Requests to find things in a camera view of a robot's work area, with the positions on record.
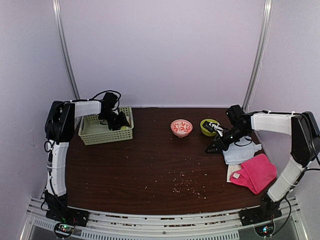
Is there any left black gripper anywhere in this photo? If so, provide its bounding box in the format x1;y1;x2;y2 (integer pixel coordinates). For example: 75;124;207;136
100;110;130;132

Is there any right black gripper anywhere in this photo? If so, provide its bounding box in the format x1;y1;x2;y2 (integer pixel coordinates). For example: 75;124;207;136
205;125;250;154

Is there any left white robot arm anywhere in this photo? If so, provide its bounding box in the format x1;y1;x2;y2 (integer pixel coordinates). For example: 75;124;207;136
44;90;134;222

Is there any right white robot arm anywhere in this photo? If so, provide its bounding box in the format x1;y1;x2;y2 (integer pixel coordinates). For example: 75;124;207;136
205;104;320;221

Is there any lime green bowl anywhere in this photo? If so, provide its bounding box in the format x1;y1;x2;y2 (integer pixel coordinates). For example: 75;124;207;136
200;118;219;137

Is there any light blue towel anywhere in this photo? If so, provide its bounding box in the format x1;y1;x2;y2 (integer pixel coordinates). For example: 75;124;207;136
222;137;262;166

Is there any green perforated plastic basket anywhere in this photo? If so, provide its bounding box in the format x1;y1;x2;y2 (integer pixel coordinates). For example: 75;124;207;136
78;106;134;146

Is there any cream white towel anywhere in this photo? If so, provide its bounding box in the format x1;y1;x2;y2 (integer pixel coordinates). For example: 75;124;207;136
226;164;241;183

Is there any red white patterned bowl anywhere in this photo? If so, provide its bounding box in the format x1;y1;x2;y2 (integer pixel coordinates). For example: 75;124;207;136
170;119;193;138

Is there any pink towel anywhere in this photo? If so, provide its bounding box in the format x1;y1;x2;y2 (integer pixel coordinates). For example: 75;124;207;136
229;154;277;195

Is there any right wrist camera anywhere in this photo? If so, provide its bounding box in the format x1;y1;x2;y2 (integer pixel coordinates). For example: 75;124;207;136
203;121;224;137

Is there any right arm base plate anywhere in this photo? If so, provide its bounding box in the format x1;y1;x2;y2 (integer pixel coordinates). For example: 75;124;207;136
239;207;282;237

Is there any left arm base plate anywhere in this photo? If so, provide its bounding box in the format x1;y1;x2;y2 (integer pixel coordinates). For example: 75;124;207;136
45;207;89;239

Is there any right aluminium frame post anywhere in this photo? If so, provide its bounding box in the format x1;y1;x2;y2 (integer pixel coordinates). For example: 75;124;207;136
242;0;274;112

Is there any aluminium frame post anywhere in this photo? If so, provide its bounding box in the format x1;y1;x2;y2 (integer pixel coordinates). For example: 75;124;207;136
52;0;81;100
242;0;274;112

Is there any left aluminium frame post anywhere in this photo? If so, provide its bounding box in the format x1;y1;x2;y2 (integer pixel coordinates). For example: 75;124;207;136
52;0;81;100

